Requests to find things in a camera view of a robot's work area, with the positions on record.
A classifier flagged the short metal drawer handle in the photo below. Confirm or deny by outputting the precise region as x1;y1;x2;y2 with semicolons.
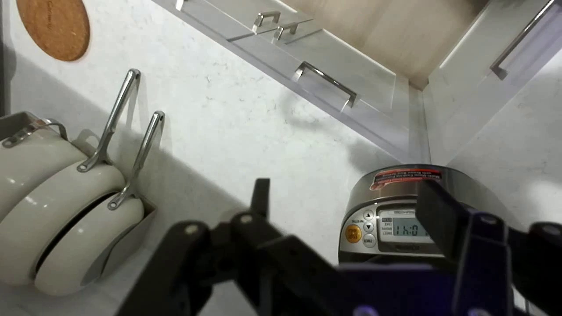
289;60;359;111

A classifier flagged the round cork trivet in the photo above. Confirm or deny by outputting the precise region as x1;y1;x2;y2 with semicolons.
13;0;91;63

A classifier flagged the cream pot with loop handle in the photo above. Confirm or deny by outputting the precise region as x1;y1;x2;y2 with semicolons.
0;111;87;221

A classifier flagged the wide white drawer front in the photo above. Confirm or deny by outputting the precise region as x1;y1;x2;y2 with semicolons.
421;0;562;168

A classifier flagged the narrow white drawer front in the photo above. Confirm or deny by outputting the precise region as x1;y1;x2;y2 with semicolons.
229;25;414;151

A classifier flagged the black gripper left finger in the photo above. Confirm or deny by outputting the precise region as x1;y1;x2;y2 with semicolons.
114;177;354;316

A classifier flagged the white lower cabinet door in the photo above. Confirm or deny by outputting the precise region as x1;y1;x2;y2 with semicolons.
152;0;317;60

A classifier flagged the metal lower cabinet handle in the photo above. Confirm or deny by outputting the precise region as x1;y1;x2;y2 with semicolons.
270;21;301;44
249;9;284;35

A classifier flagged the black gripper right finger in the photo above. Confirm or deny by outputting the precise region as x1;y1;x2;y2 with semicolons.
414;179;562;316

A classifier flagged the large cream frying pan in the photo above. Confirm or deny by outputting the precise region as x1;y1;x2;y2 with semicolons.
0;67;143;288

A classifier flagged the small cream frying pan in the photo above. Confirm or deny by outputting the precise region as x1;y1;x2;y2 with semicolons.
33;109;166;298

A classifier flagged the long metal drawer handle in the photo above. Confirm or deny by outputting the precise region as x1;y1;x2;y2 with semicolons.
488;0;558;82

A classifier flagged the silver rice cooker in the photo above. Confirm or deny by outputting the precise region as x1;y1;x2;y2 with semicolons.
337;163;516;267

